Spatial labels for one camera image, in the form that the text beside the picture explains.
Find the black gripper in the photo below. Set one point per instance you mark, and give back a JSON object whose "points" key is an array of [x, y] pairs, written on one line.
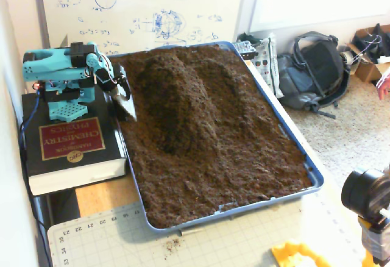
{"points": [[119, 88]]}

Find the brown soil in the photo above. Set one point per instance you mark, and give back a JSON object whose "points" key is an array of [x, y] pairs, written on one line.
{"points": [[213, 145]]}

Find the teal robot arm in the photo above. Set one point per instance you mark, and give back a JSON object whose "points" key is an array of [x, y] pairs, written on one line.
{"points": [[55, 62]]}

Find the person's hand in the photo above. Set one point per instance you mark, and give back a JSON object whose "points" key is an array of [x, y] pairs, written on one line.
{"points": [[384, 85]]}

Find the black chemistry physics handbook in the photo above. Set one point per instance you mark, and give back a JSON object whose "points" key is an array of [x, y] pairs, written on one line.
{"points": [[73, 139]]}

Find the whiteboard with blue drawings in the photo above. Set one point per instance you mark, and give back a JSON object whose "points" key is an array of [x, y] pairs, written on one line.
{"points": [[137, 5]]}

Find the black perforated electronic device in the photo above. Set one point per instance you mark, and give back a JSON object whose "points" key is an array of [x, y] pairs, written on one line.
{"points": [[243, 49]]}

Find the white bag with red print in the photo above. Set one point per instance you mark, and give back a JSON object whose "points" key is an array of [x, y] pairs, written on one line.
{"points": [[268, 66]]}

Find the small wooden stick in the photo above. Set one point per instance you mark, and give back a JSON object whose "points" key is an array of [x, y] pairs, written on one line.
{"points": [[190, 232]]}

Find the grey-green cutting mat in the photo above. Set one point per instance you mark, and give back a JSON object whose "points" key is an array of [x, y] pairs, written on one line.
{"points": [[213, 248]]}

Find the grey black backpack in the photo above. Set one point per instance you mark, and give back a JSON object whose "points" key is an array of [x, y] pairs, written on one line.
{"points": [[304, 75]]}

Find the blue plastic tray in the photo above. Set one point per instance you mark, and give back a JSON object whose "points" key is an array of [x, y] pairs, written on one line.
{"points": [[274, 205]]}

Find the yellow plastic part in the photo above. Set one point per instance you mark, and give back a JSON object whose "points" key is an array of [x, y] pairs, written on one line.
{"points": [[283, 253]]}

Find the brown cardboard box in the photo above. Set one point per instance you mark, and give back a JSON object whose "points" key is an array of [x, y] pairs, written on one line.
{"points": [[368, 66]]}

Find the black camera lens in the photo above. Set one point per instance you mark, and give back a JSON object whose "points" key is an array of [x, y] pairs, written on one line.
{"points": [[362, 190]]}

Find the grey yellow camera mount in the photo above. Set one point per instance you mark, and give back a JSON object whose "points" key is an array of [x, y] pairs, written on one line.
{"points": [[377, 239]]}

